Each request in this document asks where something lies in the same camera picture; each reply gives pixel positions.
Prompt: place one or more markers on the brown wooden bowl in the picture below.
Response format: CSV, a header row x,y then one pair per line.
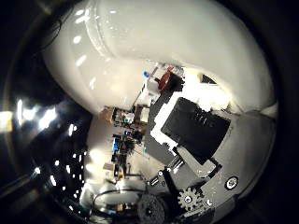
x,y
165,81

